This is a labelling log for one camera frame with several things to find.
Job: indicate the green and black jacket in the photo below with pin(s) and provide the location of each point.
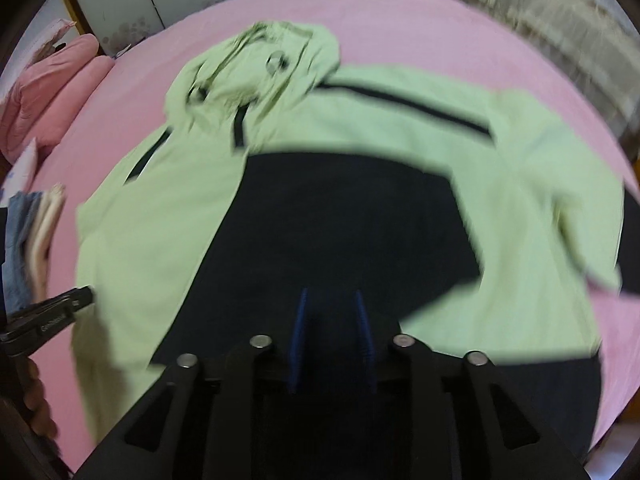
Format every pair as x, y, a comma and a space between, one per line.
150, 210

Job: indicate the lace-trimmed pink pillow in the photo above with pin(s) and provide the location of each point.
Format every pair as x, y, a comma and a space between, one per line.
50, 37

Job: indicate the person's left hand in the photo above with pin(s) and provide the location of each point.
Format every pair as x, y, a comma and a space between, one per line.
40, 400

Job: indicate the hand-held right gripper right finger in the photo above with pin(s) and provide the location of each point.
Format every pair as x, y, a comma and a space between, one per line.
364, 325

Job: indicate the folded pink quilt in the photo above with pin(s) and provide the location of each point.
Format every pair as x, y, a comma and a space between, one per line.
60, 85

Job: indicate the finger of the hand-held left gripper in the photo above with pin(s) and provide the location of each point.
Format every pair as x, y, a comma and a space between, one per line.
50, 320

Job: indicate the pink bed blanket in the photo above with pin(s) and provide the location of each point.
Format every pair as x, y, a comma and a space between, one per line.
400, 20

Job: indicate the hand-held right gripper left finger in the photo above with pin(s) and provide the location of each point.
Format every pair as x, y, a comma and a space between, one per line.
300, 340

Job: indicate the white printed pillow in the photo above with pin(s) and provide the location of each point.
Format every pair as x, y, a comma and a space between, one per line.
22, 170

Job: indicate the lace covered furniture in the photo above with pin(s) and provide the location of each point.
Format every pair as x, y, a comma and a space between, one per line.
550, 10

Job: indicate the stack of folded clothes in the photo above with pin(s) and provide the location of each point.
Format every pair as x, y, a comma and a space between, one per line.
30, 240

